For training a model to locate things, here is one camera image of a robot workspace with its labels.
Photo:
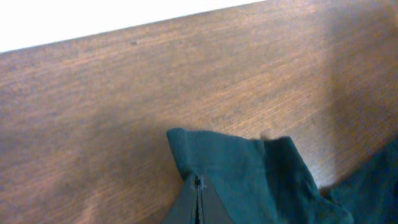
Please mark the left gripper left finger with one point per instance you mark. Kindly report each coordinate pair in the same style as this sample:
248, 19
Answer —
184, 208

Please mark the black nike t-shirt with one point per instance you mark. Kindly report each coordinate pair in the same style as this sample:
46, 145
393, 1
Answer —
267, 181

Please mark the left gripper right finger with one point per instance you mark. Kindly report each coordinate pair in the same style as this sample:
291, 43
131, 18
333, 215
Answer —
210, 210

